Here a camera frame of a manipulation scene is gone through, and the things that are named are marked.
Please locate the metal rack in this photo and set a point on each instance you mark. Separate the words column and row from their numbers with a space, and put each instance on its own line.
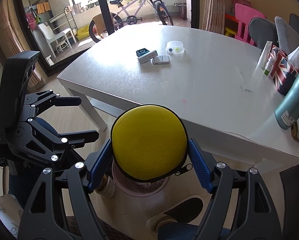
column 69, row 17

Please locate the light grey pillow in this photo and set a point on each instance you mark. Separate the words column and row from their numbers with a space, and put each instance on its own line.
column 287, row 35

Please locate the flag print tissue box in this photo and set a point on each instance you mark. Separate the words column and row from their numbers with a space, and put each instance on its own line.
column 282, row 67

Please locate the small green cap bottle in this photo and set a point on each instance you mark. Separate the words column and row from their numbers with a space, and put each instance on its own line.
column 269, row 67

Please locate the person's right shoe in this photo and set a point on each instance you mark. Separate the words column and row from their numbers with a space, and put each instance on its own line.
column 184, row 210

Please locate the round yellow white zip pouch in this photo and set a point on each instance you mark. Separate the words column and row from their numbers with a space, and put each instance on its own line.
column 149, row 142

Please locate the teal toy block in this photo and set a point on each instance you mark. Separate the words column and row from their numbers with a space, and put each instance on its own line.
column 142, row 51

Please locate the pink kids chair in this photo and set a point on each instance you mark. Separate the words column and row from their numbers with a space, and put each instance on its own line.
column 247, row 15

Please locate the dark grey sofa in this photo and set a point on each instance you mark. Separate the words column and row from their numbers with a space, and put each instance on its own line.
column 260, row 30

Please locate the teal thermos bottle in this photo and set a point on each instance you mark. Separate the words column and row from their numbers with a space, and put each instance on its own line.
column 294, row 100

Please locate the yellow crate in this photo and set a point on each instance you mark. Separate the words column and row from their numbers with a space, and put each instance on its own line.
column 82, row 32

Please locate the small white device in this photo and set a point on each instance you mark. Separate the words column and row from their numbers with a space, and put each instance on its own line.
column 160, row 60

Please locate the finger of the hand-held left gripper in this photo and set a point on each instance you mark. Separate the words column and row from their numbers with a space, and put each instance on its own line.
column 67, row 101
column 82, row 137

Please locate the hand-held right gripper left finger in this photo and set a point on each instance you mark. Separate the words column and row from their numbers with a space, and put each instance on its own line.
column 99, row 170

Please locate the beige curtain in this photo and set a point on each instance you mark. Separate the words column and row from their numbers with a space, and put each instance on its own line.
column 214, row 5

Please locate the white cream tube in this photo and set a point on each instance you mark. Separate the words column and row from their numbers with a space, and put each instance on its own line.
column 264, row 55

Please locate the white rectangular box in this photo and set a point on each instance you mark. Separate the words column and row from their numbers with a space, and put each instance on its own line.
column 147, row 57

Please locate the patterned grey seat cushion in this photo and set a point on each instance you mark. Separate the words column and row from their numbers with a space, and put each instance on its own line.
column 4, row 212

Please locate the red kids table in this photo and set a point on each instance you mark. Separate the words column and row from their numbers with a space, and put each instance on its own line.
column 229, row 17

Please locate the clear round dish with beads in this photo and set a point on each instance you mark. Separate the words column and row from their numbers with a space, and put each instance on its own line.
column 175, row 47

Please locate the white bicycle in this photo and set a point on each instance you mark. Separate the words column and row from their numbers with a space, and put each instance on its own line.
column 139, row 5

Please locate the black sliding door frame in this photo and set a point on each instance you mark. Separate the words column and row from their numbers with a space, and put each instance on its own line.
column 105, row 5

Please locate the person's left shoe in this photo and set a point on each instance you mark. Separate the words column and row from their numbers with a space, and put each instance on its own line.
column 107, row 187

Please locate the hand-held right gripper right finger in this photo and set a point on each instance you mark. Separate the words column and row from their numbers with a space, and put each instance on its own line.
column 199, row 165

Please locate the white cabinet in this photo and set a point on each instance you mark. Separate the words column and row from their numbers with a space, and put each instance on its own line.
column 188, row 2

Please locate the yellow kids stool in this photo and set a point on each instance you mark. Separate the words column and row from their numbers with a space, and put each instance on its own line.
column 230, row 32

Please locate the pink storage box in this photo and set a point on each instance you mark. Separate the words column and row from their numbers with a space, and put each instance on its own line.
column 239, row 0

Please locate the white plastic chair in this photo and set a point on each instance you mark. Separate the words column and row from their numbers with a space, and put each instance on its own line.
column 49, row 33

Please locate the cardboard box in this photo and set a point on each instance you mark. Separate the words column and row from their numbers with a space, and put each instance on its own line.
column 99, row 22

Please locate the pink trash bin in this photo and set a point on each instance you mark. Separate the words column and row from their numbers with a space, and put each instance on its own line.
column 139, row 188

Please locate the person's shoe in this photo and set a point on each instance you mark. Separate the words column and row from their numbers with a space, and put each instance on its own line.
column 184, row 210
column 107, row 187

